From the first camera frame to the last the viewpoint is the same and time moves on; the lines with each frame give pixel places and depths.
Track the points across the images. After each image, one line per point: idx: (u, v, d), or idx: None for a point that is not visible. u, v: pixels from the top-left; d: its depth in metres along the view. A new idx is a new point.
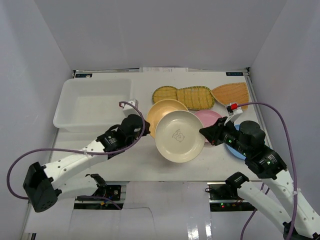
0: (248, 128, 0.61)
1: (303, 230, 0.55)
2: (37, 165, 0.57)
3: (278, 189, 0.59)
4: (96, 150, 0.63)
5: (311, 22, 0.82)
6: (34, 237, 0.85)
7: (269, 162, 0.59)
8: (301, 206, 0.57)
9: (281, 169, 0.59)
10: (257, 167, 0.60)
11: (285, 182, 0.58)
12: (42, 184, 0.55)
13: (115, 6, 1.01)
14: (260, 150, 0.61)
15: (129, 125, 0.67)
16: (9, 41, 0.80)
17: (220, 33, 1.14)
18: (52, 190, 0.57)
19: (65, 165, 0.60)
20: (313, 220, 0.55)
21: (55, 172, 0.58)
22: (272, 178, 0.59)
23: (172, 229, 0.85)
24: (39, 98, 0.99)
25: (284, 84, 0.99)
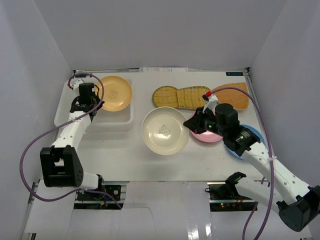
0: (221, 108, 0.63)
1: (289, 197, 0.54)
2: (45, 149, 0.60)
3: (256, 159, 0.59)
4: (78, 115, 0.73)
5: (311, 22, 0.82)
6: (34, 237, 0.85)
7: (242, 137, 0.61)
8: (280, 172, 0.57)
9: (256, 141, 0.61)
10: (234, 144, 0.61)
11: (260, 151, 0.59)
12: (66, 150, 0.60)
13: (115, 6, 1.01)
14: (235, 128, 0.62)
15: (86, 86, 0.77)
16: (9, 40, 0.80)
17: (220, 33, 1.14)
18: (75, 151, 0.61)
19: (67, 134, 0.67)
20: (294, 184, 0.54)
21: (68, 141, 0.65)
22: (248, 150, 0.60)
23: (172, 229, 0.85)
24: (39, 98, 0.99)
25: (284, 84, 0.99)
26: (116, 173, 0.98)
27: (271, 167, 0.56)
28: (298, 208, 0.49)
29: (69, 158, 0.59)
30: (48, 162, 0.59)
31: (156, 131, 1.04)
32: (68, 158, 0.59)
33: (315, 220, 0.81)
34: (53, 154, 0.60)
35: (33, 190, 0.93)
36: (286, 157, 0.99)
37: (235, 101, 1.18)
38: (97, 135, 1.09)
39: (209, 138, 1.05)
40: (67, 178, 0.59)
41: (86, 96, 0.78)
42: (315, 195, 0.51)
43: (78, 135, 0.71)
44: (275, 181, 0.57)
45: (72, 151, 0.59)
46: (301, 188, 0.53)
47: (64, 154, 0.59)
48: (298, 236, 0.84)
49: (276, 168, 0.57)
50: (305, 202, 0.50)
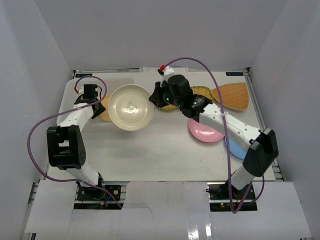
0: (173, 80, 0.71)
1: (244, 143, 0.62)
2: (52, 128, 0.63)
3: (210, 119, 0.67)
4: (81, 105, 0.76)
5: (311, 22, 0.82)
6: (34, 237, 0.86)
7: (196, 103, 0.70)
8: (234, 124, 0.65)
9: (208, 104, 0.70)
10: (190, 111, 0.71)
11: (213, 111, 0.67)
12: (71, 128, 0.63)
13: (115, 6, 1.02)
14: (189, 96, 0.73)
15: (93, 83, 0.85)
16: (9, 40, 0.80)
17: (220, 33, 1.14)
18: (79, 130, 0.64)
19: (72, 117, 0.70)
20: (246, 130, 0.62)
21: (71, 122, 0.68)
22: (202, 112, 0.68)
23: (172, 229, 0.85)
24: (39, 98, 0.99)
25: (284, 84, 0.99)
26: (116, 173, 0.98)
27: (224, 121, 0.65)
28: (253, 149, 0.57)
29: (73, 135, 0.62)
30: (54, 138, 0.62)
31: (122, 107, 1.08)
32: (73, 135, 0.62)
33: (316, 220, 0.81)
34: (58, 134, 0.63)
35: (33, 190, 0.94)
36: (286, 157, 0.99)
37: (235, 100, 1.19)
38: (97, 135, 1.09)
39: (209, 138, 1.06)
40: (71, 155, 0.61)
41: (91, 91, 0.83)
42: (265, 136, 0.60)
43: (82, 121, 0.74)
44: (231, 133, 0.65)
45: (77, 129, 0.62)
46: (252, 132, 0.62)
47: (69, 131, 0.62)
48: (298, 236, 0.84)
49: (229, 121, 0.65)
50: (258, 143, 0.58)
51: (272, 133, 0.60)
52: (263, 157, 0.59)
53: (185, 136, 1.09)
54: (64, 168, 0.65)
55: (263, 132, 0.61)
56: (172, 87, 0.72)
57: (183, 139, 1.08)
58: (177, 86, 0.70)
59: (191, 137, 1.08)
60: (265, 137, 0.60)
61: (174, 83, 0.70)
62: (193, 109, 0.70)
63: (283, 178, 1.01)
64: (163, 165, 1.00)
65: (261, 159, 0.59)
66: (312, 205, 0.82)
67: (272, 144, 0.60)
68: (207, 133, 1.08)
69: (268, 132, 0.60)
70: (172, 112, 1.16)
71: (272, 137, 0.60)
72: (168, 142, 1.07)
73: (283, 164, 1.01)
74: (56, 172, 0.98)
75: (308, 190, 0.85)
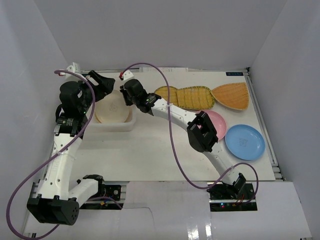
0: (127, 83, 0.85)
1: (184, 125, 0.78)
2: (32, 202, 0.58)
3: (160, 110, 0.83)
4: (64, 144, 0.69)
5: (310, 22, 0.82)
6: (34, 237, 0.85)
7: (149, 100, 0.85)
8: (176, 111, 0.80)
9: (159, 99, 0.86)
10: (145, 108, 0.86)
11: (161, 104, 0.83)
12: (53, 203, 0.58)
13: (115, 6, 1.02)
14: (143, 95, 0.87)
15: (69, 95, 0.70)
16: (9, 40, 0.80)
17: (220, 33, 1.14)
18: (64, 201, 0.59)
19: (54, 178, 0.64)
20: (185, 115, 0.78)
21: (53, 188, 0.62)
22: (153, 106, 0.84)
23: (172, 229, 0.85)
24: (39, 98, 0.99)
25: (284, 84, 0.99)
26: (116, 173, 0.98)
27: (169, 110, 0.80)
28: (188, 129, 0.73)
29: (57, 209, 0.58)
30: (39, 210, 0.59)
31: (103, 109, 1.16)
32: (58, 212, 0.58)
33: (316, 220, 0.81)
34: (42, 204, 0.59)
35: (34, 190, 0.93)
36: (286, 157, 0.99)
37: (235, 100, 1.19)
38: (98, 136, 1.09)
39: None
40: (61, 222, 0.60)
41: (71, 107, 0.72)
42: (200, 117, 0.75)
43: (68, 170, 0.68)
44: (176, 119, 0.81)
45: (59, 204, 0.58)
46: (190, 116, 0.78)
47: (53, 208, 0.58)
48: (298, 236, 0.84)
49: (173, 110, 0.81)
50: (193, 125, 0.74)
51: (204, 114, 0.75)
52: (199, 135, 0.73)
53: (185, 136, 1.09)
54: None
55: (198, 114, 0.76)
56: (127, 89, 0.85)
57: (183, 139, 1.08)
58: (131, 88, 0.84)
59: None
60: (200, 118, 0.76)
61: (128, 86, 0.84)
62: (146, 106, 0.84)
63: (283, 178, 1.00)
64: (163, 165, 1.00)
65: (199, 137, 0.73)
66: (313, 204, 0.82)
67: (207, 125, 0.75)
68: None
69: (202, 114, 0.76)
70: None
71: (205, 117, 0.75)
72: (168, 143, 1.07)
73: (283, 163, 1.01)
74: None
75: (308, 190, 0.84)
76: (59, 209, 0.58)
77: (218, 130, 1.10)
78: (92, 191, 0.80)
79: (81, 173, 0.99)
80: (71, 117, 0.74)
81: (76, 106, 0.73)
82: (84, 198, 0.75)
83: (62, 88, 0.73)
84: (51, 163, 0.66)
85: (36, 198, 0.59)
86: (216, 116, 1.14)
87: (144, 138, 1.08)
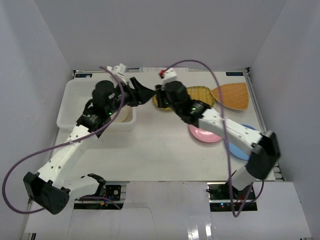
0: (170, 86, 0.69)
1: (246, 148, 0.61)
2: (27, 178, 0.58)
3: (209, 124, 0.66)
4: (80, 136, 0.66)
5: (310, 22, 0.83)
6: (34, 237, 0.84)
7: (195, 109, 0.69)
8: (233, 128, 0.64)
9: (208, 108, 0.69)
10: (189, 118, 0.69)
11: (213, 116, 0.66)
12: (44, 188, 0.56)
13: (115, 6, 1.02)
14: (188, 102, 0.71)
15: (101, 93, 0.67)
16: (9, 41, 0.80)
17: (220, 33, 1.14)
18: (55, 189, 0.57)
19: (57, 163, 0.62)
20: (247, 134, 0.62)
21: (51, 174, 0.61)
22: (201, 118, 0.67)
23: (172, 229, 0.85)
24: (39, 98, 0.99)
25: (284, 84, 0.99)
26: (116, 172, 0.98)
27: (223, 125, 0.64)
28: (255, 152, 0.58)
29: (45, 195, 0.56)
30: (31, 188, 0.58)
31: None
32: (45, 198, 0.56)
33: (316, 220, 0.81)
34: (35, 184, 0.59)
35: None
36: (286, 157, 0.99)
37: (235, 100, 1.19)
38: None
39: (211, 138, 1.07)
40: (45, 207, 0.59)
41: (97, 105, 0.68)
42: (266, 138, 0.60)
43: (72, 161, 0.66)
44: (231, 137, 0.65)
45: (48, 192, 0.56)
46: (253, 136, 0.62)
47: (42, 192, 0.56)
48: (298, 236, 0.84)
49: (229, 125, 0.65)
50: (259, 148, 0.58)
51: (273, 136, 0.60)
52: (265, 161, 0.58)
53: (185, 136, 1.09)
54: None
55: (264, 135, 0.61)
56: (169, 94, 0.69)
57: (184, 139, 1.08)
58: (174, 92, 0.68)
59: (191, 137, 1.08)
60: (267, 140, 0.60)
61: (171, 90, 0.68)
62: (193, 115, 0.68)
63: (283, 178, 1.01)
64: (163, 165, 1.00)
65: (263, 162, 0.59)
66: (312, 204, 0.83)
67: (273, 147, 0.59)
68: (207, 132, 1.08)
69: (271, 135, 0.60)
70: (172, 112, 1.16)
71: (275, 140, 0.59)
72: (168, 143, 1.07)
73: (283, 163, 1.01)
74: None
75: (308, 190, 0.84)
76: (47, 195, 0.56)
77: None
78: (89, 189, 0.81)
79: (81, 172, 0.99)
80: (96, 113, 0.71)
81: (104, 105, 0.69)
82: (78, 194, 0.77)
83: (98, 84, 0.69)
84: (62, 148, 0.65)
85: (33, 175, 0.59)
86: None
87: (145, 138, 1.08)
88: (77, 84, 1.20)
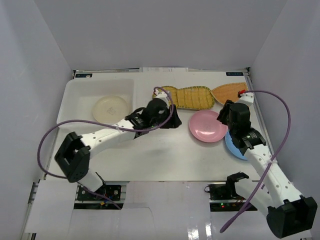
0: (236, 107, 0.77)
1: (278, 199, 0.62)
2: (73, 135, 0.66)
3: (256, 159, 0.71)
4: (126, 127, 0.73)
5: (311, 22, 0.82)
6: (34, 237, 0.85)
7: (249, 137, 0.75)
8: (275, 175, 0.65)
9: (261, 143, 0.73)
10: (239, 141, 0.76)
11: (261, 153, 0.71)
12: (82, 150, 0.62)
13: (115, 6, 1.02)
14: (244, 128, 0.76)
15: (155, 106, 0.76)
16: (10, 41, 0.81)
17: (220, 33, 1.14)
18: (88, 156, 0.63)
19: (99, 137, 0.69)
20: (286, 188, 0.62)
21: (91, 141, 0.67)
22: (250, 148, 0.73)
23: (172, 229, 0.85)
24: (39, 98, 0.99)
25: (284, 84, 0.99)
26: (116, 172, 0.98)
27: (268, 167, 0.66)
28: (282, 208, 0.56)
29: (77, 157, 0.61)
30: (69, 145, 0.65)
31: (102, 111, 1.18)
32: (78, 158, 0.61)
33: (316, 220, 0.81)
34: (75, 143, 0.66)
35: (34, 190, 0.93)
36: (286, 157, 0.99)
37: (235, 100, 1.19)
38: None
39: (211, 139, 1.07)
40: (66, 169, 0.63)
41: (146, 114, 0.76)
42: (302, 201, 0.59)
43: (109, 143, 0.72)
44: (269, 183, 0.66)
45: (82, 155, 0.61)
46: (292, 194, 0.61)
47: (79, 151, 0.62)
48: (298, 236, 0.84)
49: (272, 170, 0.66)
50: (292, 207, 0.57)
51: (313, 205, 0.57)
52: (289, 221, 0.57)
53: (185, 135, 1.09)
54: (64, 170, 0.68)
55: (302, 197, 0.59)
56: (232, 114, 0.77)
57: (184, 139, 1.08)
58: (236, 113, 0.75)
59: (191, 137, 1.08)
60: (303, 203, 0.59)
61: (234, 110, 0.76)
62: (242, 141, 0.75)
63: None
64: (163, 165, 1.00)
65: (287, 222, 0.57)
66: None
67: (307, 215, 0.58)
68: (207, 132, 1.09)
69: (309, 201, 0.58)
70: None
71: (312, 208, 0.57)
72: (168, 143, 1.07)
73: (283, 163, 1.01)
74: (57, 173, 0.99)
75: (308, 190, 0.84)
76: (80, 156, 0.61)
77: (218, 131, 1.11)
78: (94, 186, 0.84)
79: None
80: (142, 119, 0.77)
81: (152, 115, 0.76)
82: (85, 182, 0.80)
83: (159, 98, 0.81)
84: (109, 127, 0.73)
85: (77, 136, 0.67)
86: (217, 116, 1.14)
87: (144, 138, 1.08)
88: (77, 84, 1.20)
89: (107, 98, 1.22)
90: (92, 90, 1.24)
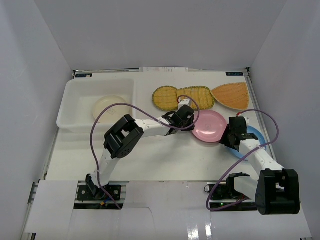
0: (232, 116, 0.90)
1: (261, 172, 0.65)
2: (129, 117, 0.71)
3: (246, 146, 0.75)
4: (163, 121, 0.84)
5: (310, 22, 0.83)
6: (34, 237, 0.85)
7: (244, 135, 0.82)
8: (262, 155, 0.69)
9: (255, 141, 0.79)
10: (236, 139, 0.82)
11: (252, 143, 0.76)
12: (138, 130, 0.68)
13: (115, 6, 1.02)
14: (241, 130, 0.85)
15: (185, 110, 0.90)
16: (10, 42, 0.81)
17: (220, 33, 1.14)
18: (140, 136, 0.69)
19: (147, 123, 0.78)
20: (270, 162, 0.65)
21: (142, 125, 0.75)
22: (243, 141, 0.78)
23: (172, 229, 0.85)
24: (39, 98, 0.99)
25: (284, 84, 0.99)
26: (116, 173, 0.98)
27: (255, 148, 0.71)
28: (261, 173, 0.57)
29: (133, 135, 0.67)
30: (124, 125, 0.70)
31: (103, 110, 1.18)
32: (134, 136, 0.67)
33: (316, 220, 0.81)
34: (129, 123, 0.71)
35: (34, 190, 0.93)
36: (286, 157, 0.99)
37: (235, 100, 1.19)
38: (97, 136, 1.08)
39: (212, 139, 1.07)
40: (116, 145, 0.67)
41: (177, 118, 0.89)
42: (284, 172, 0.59)
43: (149, 132, 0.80)
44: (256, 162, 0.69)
45: (139, 133, 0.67)
46: (274, 166, 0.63)
47: (136, 131, 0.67)
48: (298, 236, 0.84)
49: (259, 151, 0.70)
50: (271, 173, 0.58)
51: (294, 174, 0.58)
52: (270, 189, 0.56)
53: (186, 136, 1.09)
54: (107, 147, 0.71)
55: (284, 169, 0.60)
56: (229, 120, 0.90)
57: (184, 139, 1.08)
58: (232, 118, 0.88)
59: (191, 137, 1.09)
60: (286, 176, 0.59)
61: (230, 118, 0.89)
62: (237, 138, 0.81)
63: None
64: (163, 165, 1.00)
65: (269, 191, 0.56)
66: (313, 205, 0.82)
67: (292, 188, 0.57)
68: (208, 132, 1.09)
69: (291, 173, 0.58)
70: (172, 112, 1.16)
71: (293, 179, 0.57)
72: (169, 143, 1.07)
73: (283, 163, 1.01)
74: (57, 173, 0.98)
75: (308, 190, 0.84)
76: (137, 135, 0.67)
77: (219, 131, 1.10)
78: (103, 178, 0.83)
79: (81, 172, 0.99)
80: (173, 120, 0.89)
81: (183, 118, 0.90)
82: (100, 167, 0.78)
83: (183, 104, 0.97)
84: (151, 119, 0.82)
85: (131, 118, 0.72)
86: (217, 117, 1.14)
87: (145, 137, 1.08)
88: (77, 84, 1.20)
89: (107, 98, 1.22)
90: (92, 90, 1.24)
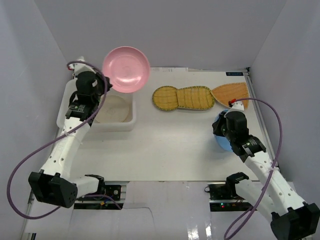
0: (232, 115, 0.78)
1: (281, 207, 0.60)
2: (34, 174, 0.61)
3: (257, 167, 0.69)
4: (73, 125, 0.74)
5: (311, 22, 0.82)
6: (34, 237, 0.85)
7: (248, 144, 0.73)
8: (278, 184, 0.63)
9: (261, 150, 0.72)
10: (239, 149, 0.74)
11: (263, 160, 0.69)
12: (53, 181, 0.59)
13: (115, 6, 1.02)
14: (243, 135, 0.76)
15: (83, 84, 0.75)
16: (10, 41, 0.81)
17: (220, 33, 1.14)
18: (61, 180, 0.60)
19: (58, 156, 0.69)
20: (289, 196, 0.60)
21: (57, 165, 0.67)
22: (251, 155, 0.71)
23: (172, 229, 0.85)
24: (39, 98, 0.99)
25: (285, 84, 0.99)
26: (117, 173, 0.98)
27: (270, 175, 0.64)
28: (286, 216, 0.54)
29: (54, 188, 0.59)
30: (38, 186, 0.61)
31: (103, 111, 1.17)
32: (55, 189, 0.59)
33: None
34: (43, 179, 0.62)
35: (33, 190, 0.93)
36: (286, 158, 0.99)
37: None
38: (97, 136, 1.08)
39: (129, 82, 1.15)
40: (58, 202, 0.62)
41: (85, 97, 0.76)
42: (306, 208, 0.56)
43: (72, 150, 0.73)
44: (272, 190, 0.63)
45: (57, 183, 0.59)
46: (295, 202, 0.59)
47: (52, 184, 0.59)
48: None
49: (275, 178, 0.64)
50: (295, 215, 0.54)
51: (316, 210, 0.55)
52: (294, 229, 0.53)
53: (186, 136, 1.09)
54: None
55: (306, 205, 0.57)
56: (230, 121, 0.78)
57: (184, 139, 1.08)
58: (234, 121, 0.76)
59: (191, 138, 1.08)
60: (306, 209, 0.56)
61: (232, 118, 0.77)
62: (241, 148, 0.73)
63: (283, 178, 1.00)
64: (162, 166, 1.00)
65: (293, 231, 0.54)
66: None
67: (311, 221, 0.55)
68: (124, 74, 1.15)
69: (313, 208, 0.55)
70: (172, 112, 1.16)
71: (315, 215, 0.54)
72: (168, 143, 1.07)
73: (283, 164, 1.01)
74: None
75: (308, 191, 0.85)
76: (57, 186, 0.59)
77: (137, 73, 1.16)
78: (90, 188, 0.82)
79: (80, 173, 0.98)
80: (83, 104, 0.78)
81: (90, 93, 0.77)
82: (81, 190, 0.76)
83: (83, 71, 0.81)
84: (59, 141, 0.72)
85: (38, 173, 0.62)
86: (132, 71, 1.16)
87: (145, 138, 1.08)
88: None
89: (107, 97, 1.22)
90: None
